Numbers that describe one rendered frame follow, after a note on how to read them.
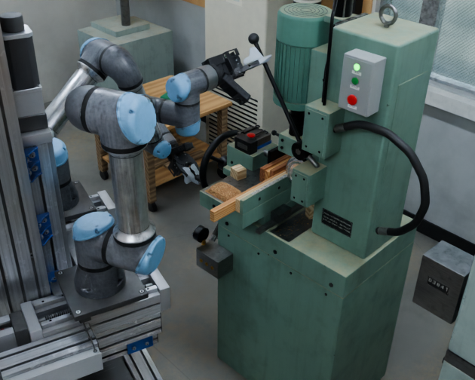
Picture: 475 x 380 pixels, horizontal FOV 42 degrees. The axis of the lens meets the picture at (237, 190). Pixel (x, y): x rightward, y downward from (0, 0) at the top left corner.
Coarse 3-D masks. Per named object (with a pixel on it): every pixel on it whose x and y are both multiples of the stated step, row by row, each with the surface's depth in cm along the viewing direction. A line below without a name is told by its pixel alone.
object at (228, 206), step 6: (276, 174) 218; (264, 180) 214; (246, 192) 207; (234, 198) 204; (222, 204) 201; (228, 204) 201; (234, 204) 204; (210, 210) 198; (216, 210) 198; (222, 210) 200; (228, 210) 203; (234, 210) 205; (210, 216) 199; (216, 216) 199; (222, 216) 202
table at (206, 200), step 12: (228, 168) 235; (228, 180) 221; (240, 180) 222; (252, 180) 222; (204, 192) 214; (288, 192) 218; (204, 204) 216; (216, 204) 211; (264, 204) 210; (276, 204) 216; (228, 216) 209; (240, 216) 205; (252, 216) 208
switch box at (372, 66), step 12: (348, 60) 167; (360, 60) 165; (372, 60) 163; (384, 60) 165; (348, 72) 169; (360, 72) 166; (372, 72) 164; (384, 72) 168; (348, 84) 170; (360, 84) 168; (372, 84) 166; (360, 96) 169; (372, 96) 168; (348, 108) 173; (360, 108) 170; (372, 108) 171
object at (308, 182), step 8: (296, 168) 194; (304, 168) 194; (312, 168) 194; (320, 168) 194; (296, 176) 194; (304, 176) 192; (312, 176) 191; (320, 176) 195; (296, 184) 195; (304, 184) 193; (312, 184) 193; (320, 184) 197; (296, 192) 197; (304, 192) 194; (312, 192) 195; (320, 192) 199; (296, 200) 198; (304, 200) 196; (312, 200) 197
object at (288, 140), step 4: (284, 132) 217; (288, 132) 217; (280, 136) 216; (284, 136) 215; (288, 136) 214; (292, 136) 214; (300, 136) 214; (280, 140) 217; (284, 140) 216; (288, 140) 215; (292, 140) 213; (296, 140) 212; (280, 144) 218; (284, 144) 217; (288, 144) 215; (292, 144) 214; (280, 148) 218; (284, 148) 217; (288, 148) 216; (284, 152) 218; (288, 152) 217; (292, 156) 216
